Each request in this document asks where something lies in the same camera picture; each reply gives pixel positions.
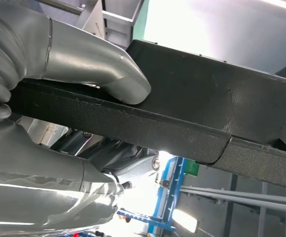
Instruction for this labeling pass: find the blue steel shelf rack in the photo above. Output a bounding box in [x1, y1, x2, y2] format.
[115, 156, 201, 237]

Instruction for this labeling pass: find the grey ceiling pipe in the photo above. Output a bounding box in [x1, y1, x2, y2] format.
[34, 0, 85, 16]

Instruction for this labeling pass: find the green plastic crate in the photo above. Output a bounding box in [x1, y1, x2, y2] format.
[184, 159, 200, 178]

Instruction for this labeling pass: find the long ceiling lamp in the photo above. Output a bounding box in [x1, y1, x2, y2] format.
[171, 208, 198, 234]

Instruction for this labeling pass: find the grey ceiling rail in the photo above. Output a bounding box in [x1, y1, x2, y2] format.
[180, 186, 286, 214]

